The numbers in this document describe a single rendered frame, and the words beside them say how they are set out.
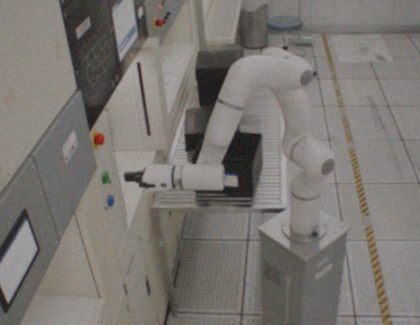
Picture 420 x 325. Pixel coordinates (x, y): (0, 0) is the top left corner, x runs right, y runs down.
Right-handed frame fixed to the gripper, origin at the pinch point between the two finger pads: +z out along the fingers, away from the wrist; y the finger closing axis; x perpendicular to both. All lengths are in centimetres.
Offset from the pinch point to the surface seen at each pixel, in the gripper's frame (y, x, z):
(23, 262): -62, 19, 7
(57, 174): -34.1, 24.3, 7.9
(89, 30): 11, 48, 9
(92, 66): 7.9, 37.2, 8.8
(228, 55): 155, -18, -19
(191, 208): 40, -45, -11
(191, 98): 149, -44, 4
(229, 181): 48, -36, -28
